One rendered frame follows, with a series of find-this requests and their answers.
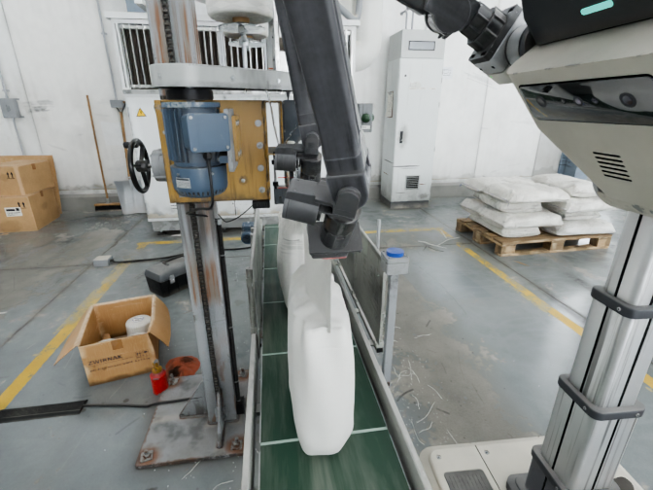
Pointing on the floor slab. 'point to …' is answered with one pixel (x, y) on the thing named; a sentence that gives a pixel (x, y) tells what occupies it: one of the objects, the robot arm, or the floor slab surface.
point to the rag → (182, 367)
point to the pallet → (504, 246)
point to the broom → (102, 176)
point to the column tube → (185, 31)
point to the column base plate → (191, 426)
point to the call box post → (390, 326)
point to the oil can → (158, 378)
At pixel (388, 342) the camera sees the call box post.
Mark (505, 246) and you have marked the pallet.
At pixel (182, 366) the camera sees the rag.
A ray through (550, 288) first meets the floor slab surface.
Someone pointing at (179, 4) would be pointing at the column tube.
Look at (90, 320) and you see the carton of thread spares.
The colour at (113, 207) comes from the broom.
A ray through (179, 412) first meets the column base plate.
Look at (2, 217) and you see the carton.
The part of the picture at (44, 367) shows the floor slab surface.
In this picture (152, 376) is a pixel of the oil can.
